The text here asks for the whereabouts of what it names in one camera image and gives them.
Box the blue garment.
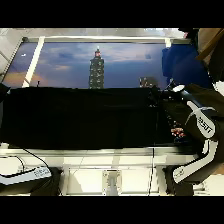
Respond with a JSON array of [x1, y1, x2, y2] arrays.
[[161, 44, 213, 90]]

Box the black cable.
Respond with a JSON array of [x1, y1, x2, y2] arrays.
[[0, 147, 53, 178], [147, 147, 157, 197]]

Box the black pants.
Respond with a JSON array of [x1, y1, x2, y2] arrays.
[[0, 86, 176, 150]]

